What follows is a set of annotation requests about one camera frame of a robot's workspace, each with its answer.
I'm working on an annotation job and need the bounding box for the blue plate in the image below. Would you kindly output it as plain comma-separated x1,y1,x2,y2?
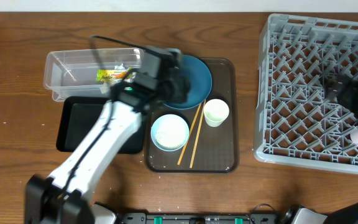
165,55,213,110

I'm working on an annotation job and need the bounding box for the light blue bowl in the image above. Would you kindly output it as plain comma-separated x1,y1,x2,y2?
150,114,190,152

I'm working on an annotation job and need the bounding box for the white rice pile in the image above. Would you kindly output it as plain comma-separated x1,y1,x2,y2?
155,128,187,151

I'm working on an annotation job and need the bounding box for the white cup green inside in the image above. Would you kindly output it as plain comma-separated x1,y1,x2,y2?
203,99,229,128

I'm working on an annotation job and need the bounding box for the white tissue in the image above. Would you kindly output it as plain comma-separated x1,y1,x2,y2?
112,64,138,83

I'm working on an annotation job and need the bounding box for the yellow snack wrapper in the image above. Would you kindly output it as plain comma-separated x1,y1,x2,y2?
95,69,135,83

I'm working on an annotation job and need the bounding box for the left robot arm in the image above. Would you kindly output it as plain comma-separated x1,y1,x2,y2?
24,67,190,223

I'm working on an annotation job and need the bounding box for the grey dishwasher rack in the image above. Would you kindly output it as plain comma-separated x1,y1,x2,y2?
253,14,358,174

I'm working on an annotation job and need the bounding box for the black waste tray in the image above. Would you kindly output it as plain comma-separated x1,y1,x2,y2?
55,96,147,155

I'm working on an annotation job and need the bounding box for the wooden chopstick left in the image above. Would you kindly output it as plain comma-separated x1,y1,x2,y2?
177,104,201,166

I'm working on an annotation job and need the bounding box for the wooden chopstick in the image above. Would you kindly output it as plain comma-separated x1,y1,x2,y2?
177,104,201,166
189,100,206,169

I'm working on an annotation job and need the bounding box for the wooden chopstick right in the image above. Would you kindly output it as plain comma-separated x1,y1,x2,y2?
189,100,206,169

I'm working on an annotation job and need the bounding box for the brown serving tray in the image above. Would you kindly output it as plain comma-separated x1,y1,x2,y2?
144,58,239,173

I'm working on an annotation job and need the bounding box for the clear plastic bin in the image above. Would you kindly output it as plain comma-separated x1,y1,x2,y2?
44,48,144,101

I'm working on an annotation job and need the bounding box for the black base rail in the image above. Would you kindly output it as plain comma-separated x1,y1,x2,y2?
115,213,277,224

